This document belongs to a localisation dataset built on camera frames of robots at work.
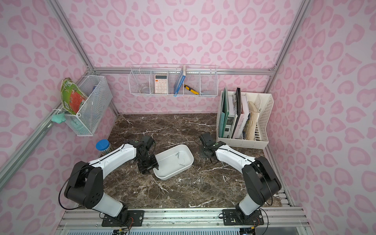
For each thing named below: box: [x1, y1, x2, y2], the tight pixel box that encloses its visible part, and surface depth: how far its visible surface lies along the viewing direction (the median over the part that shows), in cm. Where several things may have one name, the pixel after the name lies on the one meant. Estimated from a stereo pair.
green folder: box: [218, 86, 230, 139], surface depth 85 cm
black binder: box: [231, 87, 241, 139], surface depth 88 cm
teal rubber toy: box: [50, 112, 67, 124], surface depth 64 cm
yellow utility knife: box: [184, 84, 200, 95], surface depth 100 cm
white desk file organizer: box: [216, 90, 275, 150], surface depth 94 cm
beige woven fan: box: [245, 100, 260, 141], surface depth 93 cm
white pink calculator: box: [154, 74, 168, 94], surface depth 97 cm
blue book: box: [173, 65, 187, 97], surface depth 90 cm
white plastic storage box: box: [152, 143, 195, 181], surface depth 95 cm
